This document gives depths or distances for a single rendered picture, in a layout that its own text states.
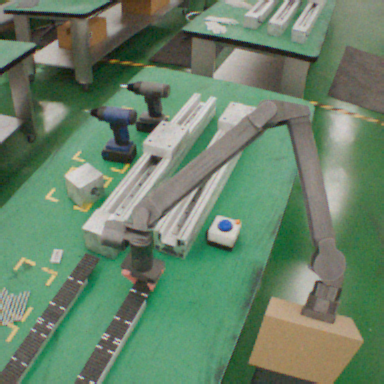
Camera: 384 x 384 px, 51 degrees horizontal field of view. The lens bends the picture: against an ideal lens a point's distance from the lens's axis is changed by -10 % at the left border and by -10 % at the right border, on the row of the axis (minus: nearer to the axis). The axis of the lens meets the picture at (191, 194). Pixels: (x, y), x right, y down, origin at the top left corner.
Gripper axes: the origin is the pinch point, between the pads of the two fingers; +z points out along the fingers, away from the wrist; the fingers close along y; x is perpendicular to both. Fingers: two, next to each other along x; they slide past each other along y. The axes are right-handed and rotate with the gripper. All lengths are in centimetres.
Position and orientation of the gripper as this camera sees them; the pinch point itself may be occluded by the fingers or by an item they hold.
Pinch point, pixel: (144, 284)
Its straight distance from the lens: 122.1
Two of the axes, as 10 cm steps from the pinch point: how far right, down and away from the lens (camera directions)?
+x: -3.8, 6.1, -6.9
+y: -9.2, -2.8, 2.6
